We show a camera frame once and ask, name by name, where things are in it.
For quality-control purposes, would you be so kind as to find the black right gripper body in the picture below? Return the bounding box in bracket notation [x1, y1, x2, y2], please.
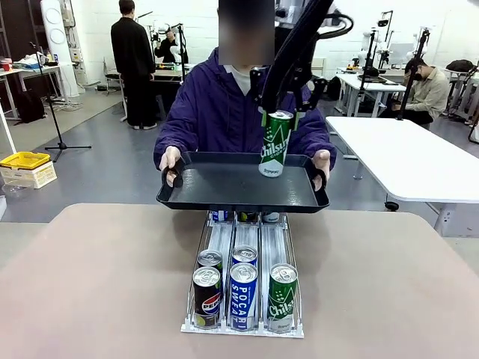
[278, 35, 320, 95]

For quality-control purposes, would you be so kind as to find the black serving tray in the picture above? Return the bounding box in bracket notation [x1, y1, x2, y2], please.
[156, 151, 330, 213]

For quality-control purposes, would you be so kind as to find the person's left forearm purple sleeve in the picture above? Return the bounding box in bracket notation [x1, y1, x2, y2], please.
[299, 119, 338, 169]

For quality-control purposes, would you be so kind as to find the person's right forearm purple sleeve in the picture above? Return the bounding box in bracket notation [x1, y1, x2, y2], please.
[153, 126, 188, 168]

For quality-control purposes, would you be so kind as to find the person in purple jacket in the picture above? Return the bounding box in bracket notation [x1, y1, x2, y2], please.
[153, 0, 338, 169]

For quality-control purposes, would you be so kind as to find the seated person in beige jacket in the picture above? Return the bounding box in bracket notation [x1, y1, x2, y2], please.
[388, 55, 450, 126]

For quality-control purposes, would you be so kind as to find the standing person in black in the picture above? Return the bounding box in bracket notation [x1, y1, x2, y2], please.
[111, 0, 158, 131]

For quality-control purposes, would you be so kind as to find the person's left hand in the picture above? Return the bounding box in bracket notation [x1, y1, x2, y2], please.
[311, 149, 332, 192]

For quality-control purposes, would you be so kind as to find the person's right hand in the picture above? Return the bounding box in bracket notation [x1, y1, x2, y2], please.
[159, 145, 185, 187]

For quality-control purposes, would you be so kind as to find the black backpack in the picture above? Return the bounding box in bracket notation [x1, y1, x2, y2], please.
[327, 76, 344, 101]

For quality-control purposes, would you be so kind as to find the long white table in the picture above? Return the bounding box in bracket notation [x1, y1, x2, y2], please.
[334, 73, 408, 117]

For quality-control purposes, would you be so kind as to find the dark workbench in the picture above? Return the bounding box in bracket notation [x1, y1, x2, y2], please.
[151, 63, 195, 120]

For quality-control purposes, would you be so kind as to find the black tripod pole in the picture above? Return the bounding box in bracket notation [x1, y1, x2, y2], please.
[396, 28, 431, 121]

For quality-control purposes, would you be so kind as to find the large white table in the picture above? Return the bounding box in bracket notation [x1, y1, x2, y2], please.
[324, 116, 479, 237]

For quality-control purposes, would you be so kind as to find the black bag on table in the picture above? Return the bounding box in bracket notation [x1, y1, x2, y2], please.
[445, 59, 477, 74]

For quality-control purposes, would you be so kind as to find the white can dispenser rack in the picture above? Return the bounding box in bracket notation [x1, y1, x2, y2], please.
[180, 209, 306, 340]

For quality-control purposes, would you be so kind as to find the black microphone stand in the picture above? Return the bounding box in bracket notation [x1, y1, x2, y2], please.
[29, 40, 92, 162]

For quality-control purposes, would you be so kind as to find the white tower air conditioner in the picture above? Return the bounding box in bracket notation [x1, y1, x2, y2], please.
[40, 0, 80, 99]

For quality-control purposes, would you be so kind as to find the cluttered white table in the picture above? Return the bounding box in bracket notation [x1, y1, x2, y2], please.
[0, 61, 76, 123]

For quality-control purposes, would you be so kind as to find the black bag on floor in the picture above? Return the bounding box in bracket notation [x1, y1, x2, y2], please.
[15, 89, 46, 124]

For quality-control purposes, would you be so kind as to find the cream plastic crate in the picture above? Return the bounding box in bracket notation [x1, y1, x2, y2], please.
[0, 160, 58, 190]

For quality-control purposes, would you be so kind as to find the yellow plastic crate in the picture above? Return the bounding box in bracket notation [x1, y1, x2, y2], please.
[0, 151, 52, 170]

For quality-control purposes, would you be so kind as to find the clear plastic bowl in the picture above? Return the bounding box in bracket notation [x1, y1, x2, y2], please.
[1, 182, 35, 199]

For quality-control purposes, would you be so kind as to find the black camera on stand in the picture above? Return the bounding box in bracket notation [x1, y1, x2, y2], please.
[376, 10, 394, 57]

